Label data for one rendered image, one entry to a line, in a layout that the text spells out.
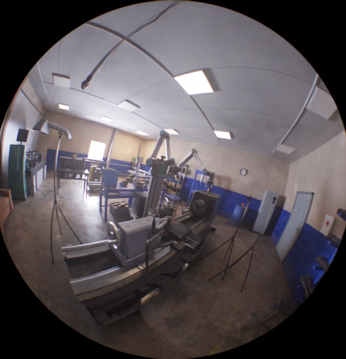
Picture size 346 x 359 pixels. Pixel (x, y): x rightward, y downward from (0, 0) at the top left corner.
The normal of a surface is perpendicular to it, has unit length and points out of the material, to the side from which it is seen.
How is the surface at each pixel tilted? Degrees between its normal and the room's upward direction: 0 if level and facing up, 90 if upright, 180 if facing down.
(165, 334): 0
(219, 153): 90
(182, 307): 0
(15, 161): 90
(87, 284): 0
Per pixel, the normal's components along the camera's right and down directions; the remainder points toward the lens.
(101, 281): 0.25, -0.96
